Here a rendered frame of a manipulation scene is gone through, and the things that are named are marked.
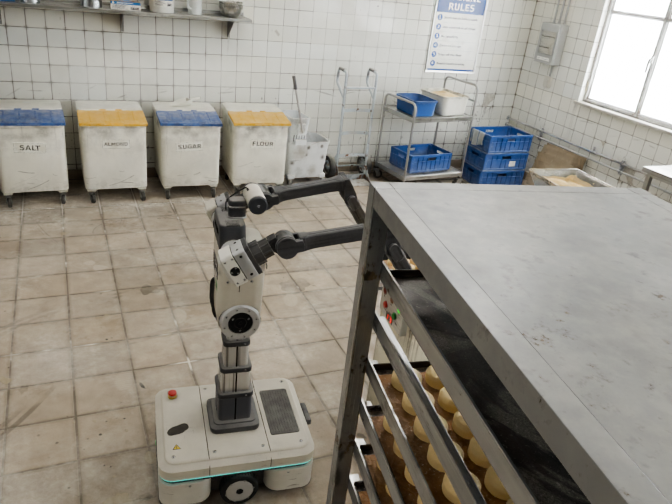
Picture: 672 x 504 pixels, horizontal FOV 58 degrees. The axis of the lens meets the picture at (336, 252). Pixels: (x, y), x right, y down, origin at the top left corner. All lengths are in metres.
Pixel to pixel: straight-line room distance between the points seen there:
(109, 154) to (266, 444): 3.47
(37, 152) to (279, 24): 2.52
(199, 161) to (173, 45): 1.12
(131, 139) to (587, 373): 5.15
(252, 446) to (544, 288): 2.11
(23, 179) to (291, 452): 3.68
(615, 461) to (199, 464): 2.26
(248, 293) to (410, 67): 4.97
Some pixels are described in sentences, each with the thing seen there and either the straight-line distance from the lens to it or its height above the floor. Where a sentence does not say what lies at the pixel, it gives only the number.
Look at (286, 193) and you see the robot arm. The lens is 2.53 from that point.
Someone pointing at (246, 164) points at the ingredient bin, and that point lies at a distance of 5.80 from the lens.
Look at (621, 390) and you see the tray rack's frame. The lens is 0.56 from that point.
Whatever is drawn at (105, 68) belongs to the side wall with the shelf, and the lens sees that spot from 6.05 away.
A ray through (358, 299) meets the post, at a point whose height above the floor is 1.63.
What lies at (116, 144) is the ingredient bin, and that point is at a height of 0.53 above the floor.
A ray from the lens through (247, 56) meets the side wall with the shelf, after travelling 6.24.
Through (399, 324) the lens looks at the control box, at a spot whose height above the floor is 0.75.
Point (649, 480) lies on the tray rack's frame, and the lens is 0.48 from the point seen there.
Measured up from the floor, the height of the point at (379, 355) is 0.45.
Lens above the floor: 2.11
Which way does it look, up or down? 25 degrees down
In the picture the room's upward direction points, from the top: 7 degrees clockwise
